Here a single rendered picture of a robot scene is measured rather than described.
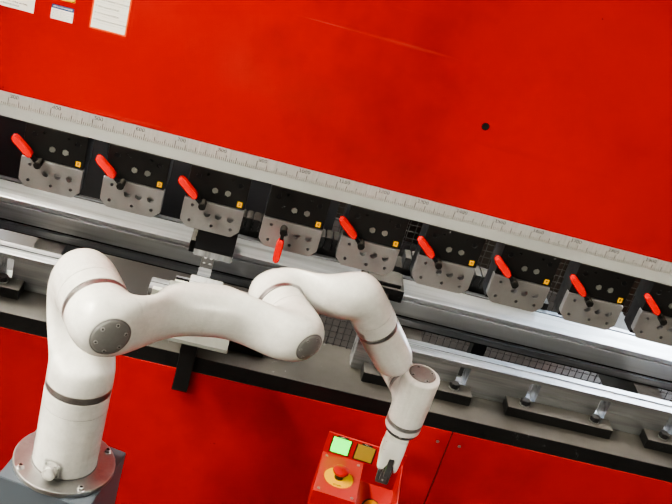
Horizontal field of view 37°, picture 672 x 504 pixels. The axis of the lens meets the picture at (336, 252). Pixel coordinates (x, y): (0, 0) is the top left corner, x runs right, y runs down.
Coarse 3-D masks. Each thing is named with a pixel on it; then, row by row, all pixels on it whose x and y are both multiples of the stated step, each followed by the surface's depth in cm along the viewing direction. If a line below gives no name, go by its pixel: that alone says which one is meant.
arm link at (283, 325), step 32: (96, 288) 169; (192, 288) 182; (224, 288) 187; (288, 288) 196; (64, 320) 171; (96, 320) 166; (128, 320) 168; (160, 320) 175; (192, 320) 181; (224, 320) 184; (256, 320) 186; (288, 320) 186; (320, 320) 191; (96, 352) 168; (128, 352) 174; (288, 352) 188
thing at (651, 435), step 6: (642, 432) 278; (648, 432) 277; (654, 432) 278; (642, 438) 277; (648, 438) 274; (654, 438) 275; (648, 444) 274; (654, 444) 274; (660, 444) 274; (666, 444) 274; (660, 450) 275; (666, 450) 275
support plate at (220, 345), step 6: (174, 282) 260; (180, 282) 261; (186, 336) 240; (192, 336) 241; (180, 342) 239; (186, 342) 239; (192, 342) 239; (198, 342) 239; (204, 342) 240; (210, 342) 241; (216, 342) 241; (222, 342) 242; (228, 342) 243; (204, 348) 239; (210, 348) 239; (216, 348) 239; (222, 348) 240
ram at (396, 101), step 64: (192, 0) 226; (256, 0) 226; (320, 0) 226; (384, 0) 226; (448, 0) 225; (512, 0) 225; (576, 0) 225; (640, 0) 225; (0, 64) 233; (64, 64) 233; (128, 64) 233; (192, 64) 233; (256, 64) 233; (320, 64) 232; (384, 64) 232; (448, 64) 232; (512, 64) 232; (576, 64) 232; (640, 64) 231; (64, 128) 240; (192, 128) 240; (256, 128) 240; (320, 128) 239; (384, 128) 239; (448, 128) 239; (512, 128) 239; (576, 128) 239; (640, 128) 238; (320, 192) 247; (448, 192) 246; (512, 192) 246; (576, 192) 246; (640, 192) 246; (576, 256) 254
